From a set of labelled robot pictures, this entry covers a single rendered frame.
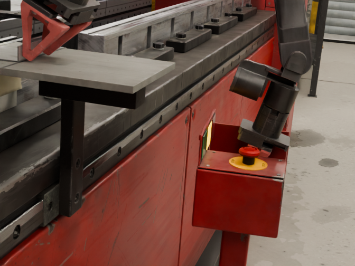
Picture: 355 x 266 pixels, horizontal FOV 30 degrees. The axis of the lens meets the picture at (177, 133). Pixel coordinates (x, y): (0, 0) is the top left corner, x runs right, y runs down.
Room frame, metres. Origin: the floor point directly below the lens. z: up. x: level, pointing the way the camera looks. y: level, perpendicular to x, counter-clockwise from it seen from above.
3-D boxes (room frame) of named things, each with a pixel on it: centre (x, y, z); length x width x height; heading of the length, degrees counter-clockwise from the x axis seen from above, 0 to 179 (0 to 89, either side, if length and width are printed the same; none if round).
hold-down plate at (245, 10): (2.67, -0.23, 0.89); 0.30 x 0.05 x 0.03; 165
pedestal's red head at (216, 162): (1.22, -0.13, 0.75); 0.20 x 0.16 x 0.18; 171
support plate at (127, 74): (0.91, 0.16, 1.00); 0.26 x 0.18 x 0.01; 75
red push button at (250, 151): (1.17, -0.14, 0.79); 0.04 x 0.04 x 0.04
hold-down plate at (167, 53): (1.51, 0.09, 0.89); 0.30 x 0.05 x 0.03; 165
